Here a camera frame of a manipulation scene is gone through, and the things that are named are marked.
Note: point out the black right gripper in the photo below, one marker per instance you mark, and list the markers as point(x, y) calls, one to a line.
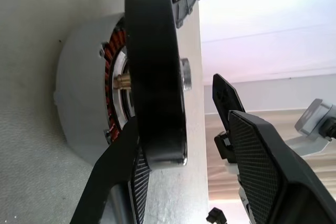
point(223, 150)

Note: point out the grey round tape roll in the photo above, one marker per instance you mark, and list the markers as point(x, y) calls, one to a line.
point(78, 90)

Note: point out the black spoked rotor with shaft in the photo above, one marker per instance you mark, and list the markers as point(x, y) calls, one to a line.
point(155, 77)

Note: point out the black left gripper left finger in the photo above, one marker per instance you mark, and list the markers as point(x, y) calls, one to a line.
point(115, 161)

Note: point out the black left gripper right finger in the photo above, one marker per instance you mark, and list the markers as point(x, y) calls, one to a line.
point(262, 169)

